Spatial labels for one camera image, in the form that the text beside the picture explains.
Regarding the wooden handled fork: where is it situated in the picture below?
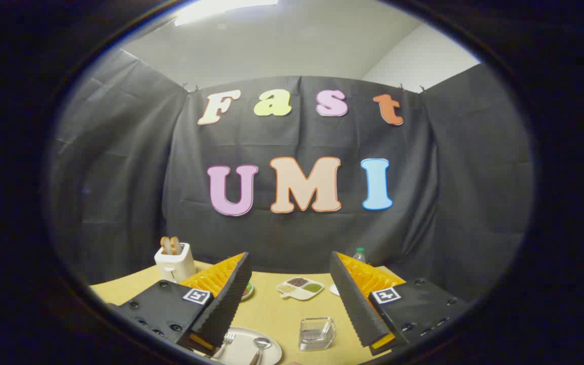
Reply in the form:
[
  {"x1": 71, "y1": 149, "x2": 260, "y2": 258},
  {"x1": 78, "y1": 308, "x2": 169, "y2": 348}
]
[{"x1": 214, "y1": 332, "x2": 235, "y2": 359}]

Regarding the cream toaster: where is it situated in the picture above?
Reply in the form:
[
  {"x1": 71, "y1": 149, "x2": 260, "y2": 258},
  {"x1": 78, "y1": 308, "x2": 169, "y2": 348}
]
[{"x1": 154, "y1": 242, "x2": 197, "y2": 283}]

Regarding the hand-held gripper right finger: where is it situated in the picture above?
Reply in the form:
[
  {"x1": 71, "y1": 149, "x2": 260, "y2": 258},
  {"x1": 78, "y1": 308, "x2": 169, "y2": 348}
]
[{"x1": 329, "y1": 251, "x2": 475, "y2": 356}]

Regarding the wooden handled spoon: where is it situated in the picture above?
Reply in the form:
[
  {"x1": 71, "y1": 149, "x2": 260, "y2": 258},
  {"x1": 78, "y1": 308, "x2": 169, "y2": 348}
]
[{"x1": 249, "y1": 337, "x2": 272, "y2": 365}]

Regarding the metal wire cutlery basket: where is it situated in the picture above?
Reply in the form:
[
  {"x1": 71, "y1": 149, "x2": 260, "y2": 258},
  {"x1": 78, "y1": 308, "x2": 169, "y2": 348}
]
[{"x1": 299, "y1": 317, "x2": 337, "y2": 351}]

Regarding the white divided condiment dish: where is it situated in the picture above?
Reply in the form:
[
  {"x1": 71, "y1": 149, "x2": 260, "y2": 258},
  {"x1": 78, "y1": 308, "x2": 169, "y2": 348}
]
[{"x1": 276, "y1": 277, "x2": 324, "y2": 301}]

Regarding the large white plate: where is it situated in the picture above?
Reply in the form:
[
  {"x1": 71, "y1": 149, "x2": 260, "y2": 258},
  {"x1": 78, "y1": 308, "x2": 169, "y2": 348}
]
[{"x1": 211, "y1": 327, "x2": 283, "y2": 365}]

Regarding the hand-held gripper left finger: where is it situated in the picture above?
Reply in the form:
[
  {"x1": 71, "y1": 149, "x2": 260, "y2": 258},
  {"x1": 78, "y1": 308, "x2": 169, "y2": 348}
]
[{"x1": 107, "y1": 252, "x2": 253, "y2": 357}]

